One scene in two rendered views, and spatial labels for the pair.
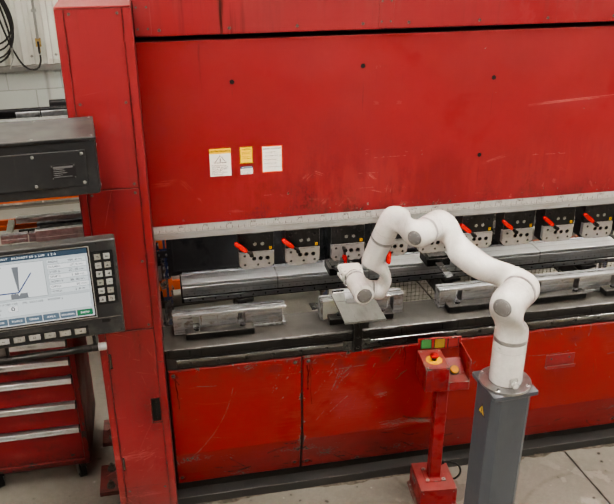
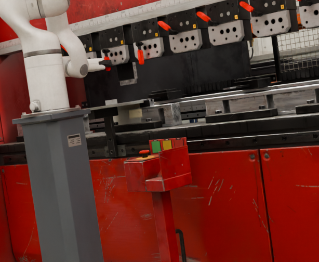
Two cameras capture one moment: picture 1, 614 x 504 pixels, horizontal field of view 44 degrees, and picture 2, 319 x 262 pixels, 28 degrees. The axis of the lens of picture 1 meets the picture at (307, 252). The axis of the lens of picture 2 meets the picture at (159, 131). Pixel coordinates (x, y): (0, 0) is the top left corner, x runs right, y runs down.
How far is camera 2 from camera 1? 332 cm
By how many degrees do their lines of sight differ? 54
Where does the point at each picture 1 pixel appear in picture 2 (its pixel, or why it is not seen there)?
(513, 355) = (27, 68)
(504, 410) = (27, 138)
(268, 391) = not seen: hidden behind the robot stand
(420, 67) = not seen: outside the picture
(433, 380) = (131, 175)
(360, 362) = (121, 172)
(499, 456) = (38, 205)
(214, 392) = (26, 191)
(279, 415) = not seen: hidden behind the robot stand
